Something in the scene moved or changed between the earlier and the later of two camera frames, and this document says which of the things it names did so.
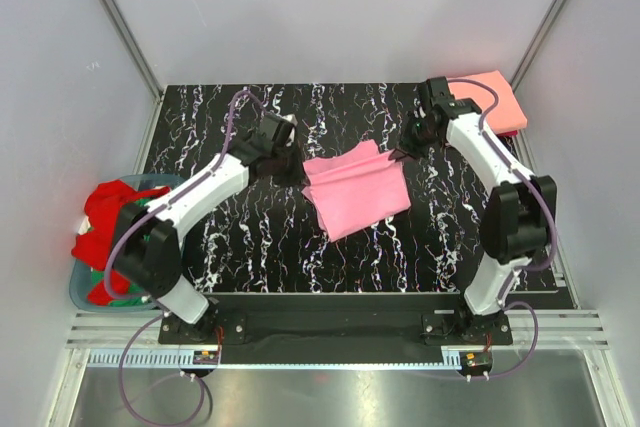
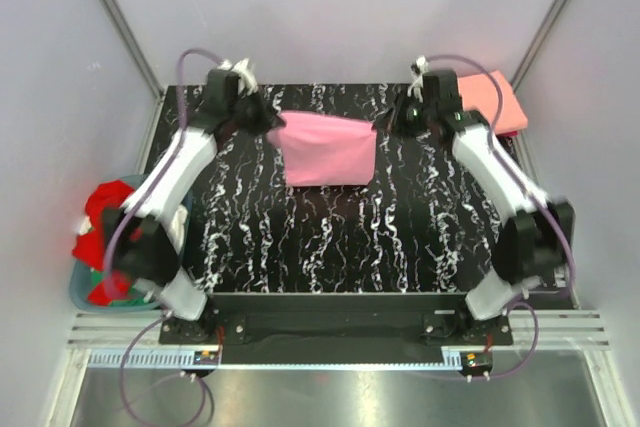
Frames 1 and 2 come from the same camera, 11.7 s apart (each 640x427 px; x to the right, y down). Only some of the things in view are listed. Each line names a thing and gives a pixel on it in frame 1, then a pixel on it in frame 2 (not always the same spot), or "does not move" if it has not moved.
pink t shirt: [353, 188] to [326, 149]
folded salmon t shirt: [508, 116] does not move
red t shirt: [102, 206] does not move
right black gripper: [406, 150] to [391, 120]
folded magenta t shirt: [507, 133] does not move
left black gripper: [298, 174] to [269, 118]
